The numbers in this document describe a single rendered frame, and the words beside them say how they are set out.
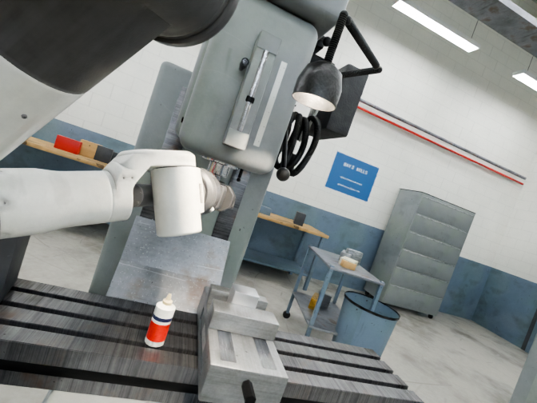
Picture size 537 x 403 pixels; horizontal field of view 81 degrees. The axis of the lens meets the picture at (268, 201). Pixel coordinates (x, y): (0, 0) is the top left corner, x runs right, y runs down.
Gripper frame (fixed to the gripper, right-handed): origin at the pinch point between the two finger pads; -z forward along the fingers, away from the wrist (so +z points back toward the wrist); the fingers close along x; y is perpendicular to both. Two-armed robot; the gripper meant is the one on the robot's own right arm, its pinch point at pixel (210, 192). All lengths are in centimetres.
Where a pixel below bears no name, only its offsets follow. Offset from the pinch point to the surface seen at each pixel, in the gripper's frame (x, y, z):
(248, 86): -3.0, -20.9, 12.6
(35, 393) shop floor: 64, 123, -73
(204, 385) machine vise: -13.2, 30.6, 16.6
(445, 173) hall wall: -297, -141, -541
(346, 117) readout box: -26, -34, -30
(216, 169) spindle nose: 0.0, -5.2, 2.4
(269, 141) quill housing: -9.3, -13.9, 6.5
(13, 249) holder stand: 29.6, 21.9, 12.0
